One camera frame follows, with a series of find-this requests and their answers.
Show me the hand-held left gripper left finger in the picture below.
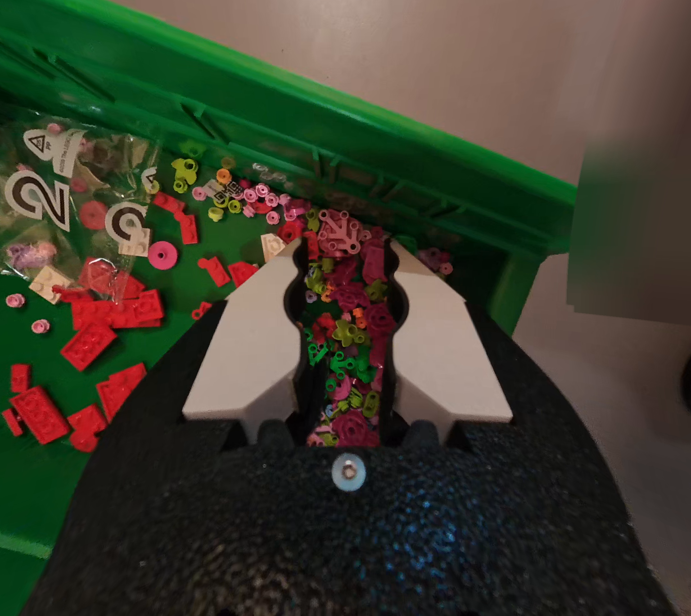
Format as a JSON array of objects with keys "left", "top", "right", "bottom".
[{"left": 182, "top": 237, "right": 307, "bottom": 445}]

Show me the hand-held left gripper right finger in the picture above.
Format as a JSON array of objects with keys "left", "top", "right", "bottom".
[{"left": 384, "top": 239, "right": 514, "bottom": 439}]

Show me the pile of small flower pieces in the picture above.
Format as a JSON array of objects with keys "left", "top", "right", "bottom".
[{"left": 170, "top": 141, "right": 455, "bottom": 448}]

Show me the green plastic bin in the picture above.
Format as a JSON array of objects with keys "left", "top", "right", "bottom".
[{"left": 0, "top": 0, "right": 578, "bottom": 616}]

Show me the magenta round lego dish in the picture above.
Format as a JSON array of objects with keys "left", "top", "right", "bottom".
[{"left": 147, "top": 240, "right": 179, "bottom": 271}]

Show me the pile of red lego plates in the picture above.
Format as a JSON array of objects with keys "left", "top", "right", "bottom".
[{"left": 0, "top": 189, "right": 260, "bottom": 455}]

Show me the cream lego plate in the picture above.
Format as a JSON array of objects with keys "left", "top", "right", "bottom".
[{"left": 28, "top": 265, "right": 73, "bottom": 305}]

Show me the clear plastic parts bag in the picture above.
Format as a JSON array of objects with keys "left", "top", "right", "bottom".
[{"left": 0, "top": 105, "right": 163, "bottom": 303}]

